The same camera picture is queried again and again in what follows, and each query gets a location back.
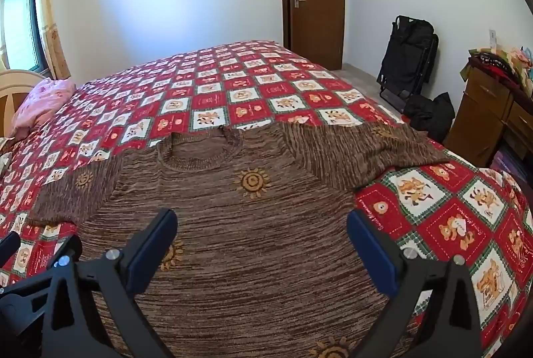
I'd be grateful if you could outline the yellow patterned curtain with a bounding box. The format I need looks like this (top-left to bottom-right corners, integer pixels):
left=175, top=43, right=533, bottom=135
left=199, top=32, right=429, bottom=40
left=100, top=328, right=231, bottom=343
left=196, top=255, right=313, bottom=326
left=35, top=0, right=72, bottom=80

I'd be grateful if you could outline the brown knit sun-pattern sweater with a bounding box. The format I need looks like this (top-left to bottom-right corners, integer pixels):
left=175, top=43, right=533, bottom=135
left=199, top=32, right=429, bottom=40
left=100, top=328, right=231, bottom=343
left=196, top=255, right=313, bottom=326
left=27, top=122, right=453, bottom=358

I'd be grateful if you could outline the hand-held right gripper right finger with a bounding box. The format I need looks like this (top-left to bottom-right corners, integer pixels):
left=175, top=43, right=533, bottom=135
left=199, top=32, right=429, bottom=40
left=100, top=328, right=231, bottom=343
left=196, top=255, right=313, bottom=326
left=347, top=209, right=495, bottom=358

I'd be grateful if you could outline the black folded chair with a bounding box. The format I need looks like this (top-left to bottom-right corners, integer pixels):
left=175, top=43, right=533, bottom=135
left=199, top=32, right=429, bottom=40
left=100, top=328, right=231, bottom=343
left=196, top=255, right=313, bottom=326
left=376, top=15, right=440, bottom=109

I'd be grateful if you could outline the window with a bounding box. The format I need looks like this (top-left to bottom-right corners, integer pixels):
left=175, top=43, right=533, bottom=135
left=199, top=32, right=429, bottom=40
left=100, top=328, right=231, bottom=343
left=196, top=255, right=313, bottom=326
left=0, top=0, right=46, bottom=74

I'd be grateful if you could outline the pile of colourful clothes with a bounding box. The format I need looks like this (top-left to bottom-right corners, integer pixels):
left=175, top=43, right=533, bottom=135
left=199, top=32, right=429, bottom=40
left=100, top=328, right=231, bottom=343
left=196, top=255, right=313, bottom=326
left=460, top=45, right=533, bottom=99

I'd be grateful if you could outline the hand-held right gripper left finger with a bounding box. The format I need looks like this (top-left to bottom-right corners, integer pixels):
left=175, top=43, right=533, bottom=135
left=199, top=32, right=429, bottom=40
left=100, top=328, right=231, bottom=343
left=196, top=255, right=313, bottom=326
left=43, top=209, right=178, bottom=358

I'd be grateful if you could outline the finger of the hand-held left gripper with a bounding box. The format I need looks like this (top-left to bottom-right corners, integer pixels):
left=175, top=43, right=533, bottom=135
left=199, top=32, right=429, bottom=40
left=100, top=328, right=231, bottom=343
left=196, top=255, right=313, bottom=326
left=0, top=235, right=83, bottom=336
left=0, top=232, right=22, bottom=264

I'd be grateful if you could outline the red checkered bear-print bed blanket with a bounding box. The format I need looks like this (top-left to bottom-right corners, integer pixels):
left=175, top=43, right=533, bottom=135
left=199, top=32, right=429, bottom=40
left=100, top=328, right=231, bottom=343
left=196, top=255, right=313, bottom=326
left=0, top=39, right=533, bottom=358

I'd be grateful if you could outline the black bag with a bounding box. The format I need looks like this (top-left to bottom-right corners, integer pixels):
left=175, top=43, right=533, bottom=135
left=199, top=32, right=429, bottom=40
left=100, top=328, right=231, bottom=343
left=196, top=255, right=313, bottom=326
left=402, top=92, right=456, bottom=143

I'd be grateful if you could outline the purple box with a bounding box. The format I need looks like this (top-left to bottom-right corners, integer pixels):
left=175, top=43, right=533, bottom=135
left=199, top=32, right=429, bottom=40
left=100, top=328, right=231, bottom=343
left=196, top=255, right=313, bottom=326
left=489, top=149, right=522, bottom=176

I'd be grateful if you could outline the brown wooden dresser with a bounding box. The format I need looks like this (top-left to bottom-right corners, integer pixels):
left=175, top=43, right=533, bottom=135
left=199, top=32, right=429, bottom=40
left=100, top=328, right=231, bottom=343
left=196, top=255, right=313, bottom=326
left=443, top=57, right=533, bottom=172

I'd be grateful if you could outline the cream curved wooden headboard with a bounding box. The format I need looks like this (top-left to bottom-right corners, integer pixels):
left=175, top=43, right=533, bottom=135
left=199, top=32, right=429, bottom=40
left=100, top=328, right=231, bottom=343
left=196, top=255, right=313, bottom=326
left=0, top=68, right=41, bottom=139

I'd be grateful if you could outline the pink pillow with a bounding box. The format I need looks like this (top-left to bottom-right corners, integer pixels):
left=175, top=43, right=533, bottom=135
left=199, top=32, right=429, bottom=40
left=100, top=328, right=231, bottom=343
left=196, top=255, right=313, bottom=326
left=10, top=77, right=78, bottom=141

